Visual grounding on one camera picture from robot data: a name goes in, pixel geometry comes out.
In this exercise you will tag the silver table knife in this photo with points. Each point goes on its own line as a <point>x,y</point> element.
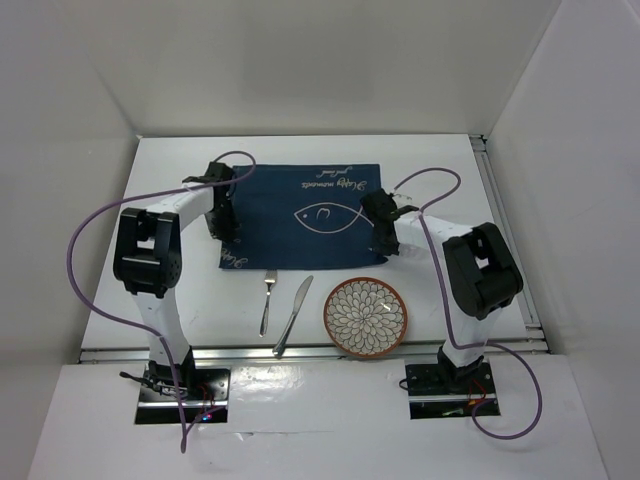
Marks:
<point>299,298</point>

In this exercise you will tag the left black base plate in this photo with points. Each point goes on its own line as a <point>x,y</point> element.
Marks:
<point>206,402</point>

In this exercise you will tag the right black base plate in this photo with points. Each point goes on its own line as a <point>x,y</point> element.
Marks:
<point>431,397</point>

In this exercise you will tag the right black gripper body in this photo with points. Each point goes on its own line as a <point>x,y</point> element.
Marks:
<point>386,247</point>

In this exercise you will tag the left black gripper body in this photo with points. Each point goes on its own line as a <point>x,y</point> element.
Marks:
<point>221,220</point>

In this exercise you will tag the silver fork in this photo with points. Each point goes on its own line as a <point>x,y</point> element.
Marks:
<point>270,281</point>

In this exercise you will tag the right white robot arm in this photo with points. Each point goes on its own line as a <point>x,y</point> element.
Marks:
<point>477,275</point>

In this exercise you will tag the front aluminium rail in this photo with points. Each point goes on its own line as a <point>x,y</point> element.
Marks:
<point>535,345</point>

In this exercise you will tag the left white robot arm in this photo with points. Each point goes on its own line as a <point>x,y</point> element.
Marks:
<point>148,261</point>

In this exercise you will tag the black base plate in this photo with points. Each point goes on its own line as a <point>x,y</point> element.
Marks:
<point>431,397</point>
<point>206,402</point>

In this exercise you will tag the blue fish placemat cloth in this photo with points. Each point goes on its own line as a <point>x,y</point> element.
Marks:
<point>303,217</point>

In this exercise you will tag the floral patterned ceramic plate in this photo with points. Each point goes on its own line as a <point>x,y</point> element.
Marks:
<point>365,317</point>

